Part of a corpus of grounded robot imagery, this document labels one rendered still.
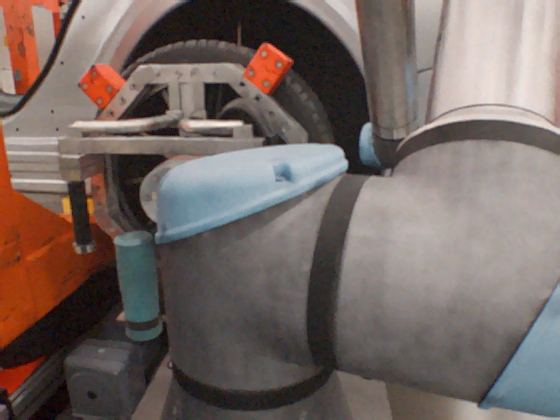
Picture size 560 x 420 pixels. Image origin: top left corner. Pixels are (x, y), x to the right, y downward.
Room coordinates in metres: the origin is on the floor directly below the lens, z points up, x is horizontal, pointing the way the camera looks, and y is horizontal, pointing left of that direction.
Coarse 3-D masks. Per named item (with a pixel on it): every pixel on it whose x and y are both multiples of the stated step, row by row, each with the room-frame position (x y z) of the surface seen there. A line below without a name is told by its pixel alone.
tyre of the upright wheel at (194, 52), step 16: (160, 48) 1.14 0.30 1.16; (176, 48) 1.12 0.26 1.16; (192, 48) 1.12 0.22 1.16; (208, 48) 1.11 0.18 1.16; (224, 48) 1.11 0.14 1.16; (240, 48) 1.11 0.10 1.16; (144, 64) 1.13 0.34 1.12; (160, 64) 1.13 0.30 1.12; (176, 64) 1.12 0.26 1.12; (192, 64) 1.12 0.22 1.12; (240, 64) 1.10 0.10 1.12; (288, 80) 1.09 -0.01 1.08; (272, 96) 1.09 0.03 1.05; (288, 96) 1.08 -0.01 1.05; (304, 96) 1.08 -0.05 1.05; (288, 112) 1.08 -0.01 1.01; (304, 112) 1.08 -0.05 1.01; (320, 112) 1.14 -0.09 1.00; (304, 128) 1.08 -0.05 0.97; (320, 128) 1.07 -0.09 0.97
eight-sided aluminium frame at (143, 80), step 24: (144, 72) 1.04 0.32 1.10; (168, 72) 1.04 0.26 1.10; (192, 72) 1.03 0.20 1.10; (216, 72) 1.06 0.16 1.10; (240, 72) 1.01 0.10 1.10; (120, 96) 1.06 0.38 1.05; (144, 96) 1.10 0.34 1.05; (264, 96) 1.01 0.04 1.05; (96, 120) 1.07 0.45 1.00; (120, 120) 1.10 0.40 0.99; (288, 120) 1.00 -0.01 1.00; (288, 144) 1.00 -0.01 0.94; (96, 192) 1.07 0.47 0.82; (96, 216) 1.07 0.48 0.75; (120, 216) 1.10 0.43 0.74
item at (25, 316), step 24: (0, 120) 0.94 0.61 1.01; (0, 144) 0.93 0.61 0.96; (0, 168) 0.91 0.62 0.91; (0, 192) 0.90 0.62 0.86; (0, 216) 0.89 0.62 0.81; (0, 240) 0.88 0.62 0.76; (0, 264) 0.86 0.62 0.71; (24, 264) 0.93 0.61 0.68; (0, 288) 0.84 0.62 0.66; (24, 288) 0.91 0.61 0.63; (0, 312) 0.83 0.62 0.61; (24, 312) 0.90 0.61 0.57; (0, 336) 0.81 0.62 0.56
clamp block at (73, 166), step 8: (64, 160) 0.84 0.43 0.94; (72, 160) 0.84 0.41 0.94; (80, 160) 0.84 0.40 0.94; (88, 160) 0.86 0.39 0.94; (96, 160) 0.89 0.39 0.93; (64, 168) 0.84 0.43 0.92; (72, 168) 0.84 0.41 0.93; (80, 168) 0.84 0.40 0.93; (88, 168) 0.86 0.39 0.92; (96, 168) 0.89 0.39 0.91; (104, 168) 0.92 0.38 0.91; (64, 176) 0.84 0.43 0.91; (72, 176) 0.84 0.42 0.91; (80, 176) 0.84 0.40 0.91; (88, 176) 0.86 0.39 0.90
